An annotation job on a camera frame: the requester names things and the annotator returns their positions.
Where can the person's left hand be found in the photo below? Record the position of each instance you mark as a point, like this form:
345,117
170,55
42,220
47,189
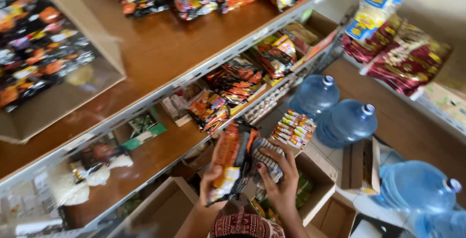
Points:
210,183

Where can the person's right hand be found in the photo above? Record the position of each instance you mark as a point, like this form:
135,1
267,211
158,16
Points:
282,185

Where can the person's left fingers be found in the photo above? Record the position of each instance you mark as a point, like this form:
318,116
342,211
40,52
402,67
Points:
217,156

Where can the orange black noodle packet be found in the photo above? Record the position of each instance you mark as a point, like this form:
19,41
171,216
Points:
233,161

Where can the grey striped noodle packet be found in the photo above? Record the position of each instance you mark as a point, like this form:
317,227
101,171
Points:
265,158

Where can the small white boxes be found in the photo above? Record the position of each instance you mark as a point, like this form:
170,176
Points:
176,108

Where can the row of orange black packets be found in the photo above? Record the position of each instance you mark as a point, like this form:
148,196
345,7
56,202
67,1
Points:
225,92

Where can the row of small white items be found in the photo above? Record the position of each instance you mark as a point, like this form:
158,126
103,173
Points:
267,103

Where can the large open cardboard box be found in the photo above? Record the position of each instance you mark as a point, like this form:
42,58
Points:
163,209

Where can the maroon patterned cloth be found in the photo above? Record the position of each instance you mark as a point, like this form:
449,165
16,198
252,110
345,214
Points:
245,227

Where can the green white carton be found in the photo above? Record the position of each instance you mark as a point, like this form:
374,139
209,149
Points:
145,128

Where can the stack of red yellow packets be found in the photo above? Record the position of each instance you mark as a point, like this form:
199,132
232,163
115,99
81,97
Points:
294,128

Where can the open cardboard box green packets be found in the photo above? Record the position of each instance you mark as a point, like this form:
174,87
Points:
313,187

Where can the blue water jug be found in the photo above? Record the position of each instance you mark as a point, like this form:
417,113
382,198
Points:
442,225
415,187
346,123
313,96

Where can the group of yellow red packets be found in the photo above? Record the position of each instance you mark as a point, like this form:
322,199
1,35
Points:
276,56

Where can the metal shelf rack wooden boards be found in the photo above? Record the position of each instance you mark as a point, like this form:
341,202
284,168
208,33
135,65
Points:
160,52

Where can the empty open cardboard box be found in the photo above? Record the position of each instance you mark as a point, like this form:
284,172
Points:
333,218

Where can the white rice bags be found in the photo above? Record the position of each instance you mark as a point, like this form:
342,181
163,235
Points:
78,183

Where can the upright cardboard box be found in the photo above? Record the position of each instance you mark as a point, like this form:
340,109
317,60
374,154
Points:
362,167

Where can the carton of black orange packets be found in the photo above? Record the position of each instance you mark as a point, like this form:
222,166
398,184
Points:
40,48

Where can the hanging maroon gold sachet strips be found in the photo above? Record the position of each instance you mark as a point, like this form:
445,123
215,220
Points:
404,59

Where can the hanging blue yellow sachet strip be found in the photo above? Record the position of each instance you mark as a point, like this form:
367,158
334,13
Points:
378,5

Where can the white metal side shelf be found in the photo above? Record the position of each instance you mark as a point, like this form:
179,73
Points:
442,107

